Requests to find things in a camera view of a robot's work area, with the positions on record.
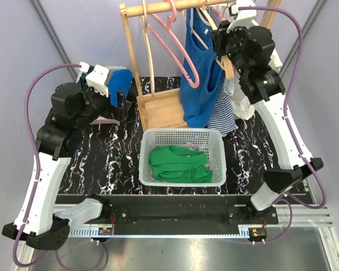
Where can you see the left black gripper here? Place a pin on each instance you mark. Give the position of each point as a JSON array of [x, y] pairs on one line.
[[119, 113]]

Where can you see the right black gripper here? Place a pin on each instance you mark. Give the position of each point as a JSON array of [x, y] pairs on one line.
[[221, 35]]

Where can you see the cream wooden hanger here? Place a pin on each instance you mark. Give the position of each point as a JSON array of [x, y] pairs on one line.
[[223, 62]]

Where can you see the blue tank top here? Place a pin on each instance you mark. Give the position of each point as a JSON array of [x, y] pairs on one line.
[[198, 103]]

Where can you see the beige plastic hanger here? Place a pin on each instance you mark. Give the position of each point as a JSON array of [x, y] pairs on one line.
[[144, 27]]

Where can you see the green tank top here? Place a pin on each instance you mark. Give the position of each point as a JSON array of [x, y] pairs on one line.
[[175, 164]]

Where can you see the grey tank top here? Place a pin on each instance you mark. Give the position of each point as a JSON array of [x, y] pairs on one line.
[[191, 146]]

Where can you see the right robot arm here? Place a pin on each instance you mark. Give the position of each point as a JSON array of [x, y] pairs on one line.
[[296, 163]]

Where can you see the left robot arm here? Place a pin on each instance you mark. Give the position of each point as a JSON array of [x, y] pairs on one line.
[[74, 107]]

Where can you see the white tank top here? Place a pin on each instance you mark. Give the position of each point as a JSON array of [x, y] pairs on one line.
[[243, 104]]

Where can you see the blue white striped top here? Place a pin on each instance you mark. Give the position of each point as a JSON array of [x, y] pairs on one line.
[[222, 116]]

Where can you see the folded blue cloth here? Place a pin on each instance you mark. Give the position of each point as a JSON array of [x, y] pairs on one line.
[[120, 80]]

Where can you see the white rear basket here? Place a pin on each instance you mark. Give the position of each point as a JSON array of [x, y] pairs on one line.
[[100, 119]]

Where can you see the white basket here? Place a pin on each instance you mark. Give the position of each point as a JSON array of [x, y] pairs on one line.
[[210, 141], [100, 119]]

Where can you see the wooden clothes rack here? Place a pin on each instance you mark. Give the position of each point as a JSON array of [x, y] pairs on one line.
[[164, 109]]

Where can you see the white centre basket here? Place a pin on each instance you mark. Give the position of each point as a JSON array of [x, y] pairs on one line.
[[210, 141]]

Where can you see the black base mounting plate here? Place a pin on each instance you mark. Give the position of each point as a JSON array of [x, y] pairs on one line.
[[176, 215]]

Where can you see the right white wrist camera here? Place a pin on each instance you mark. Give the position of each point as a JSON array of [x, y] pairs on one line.
[[243, 17]]

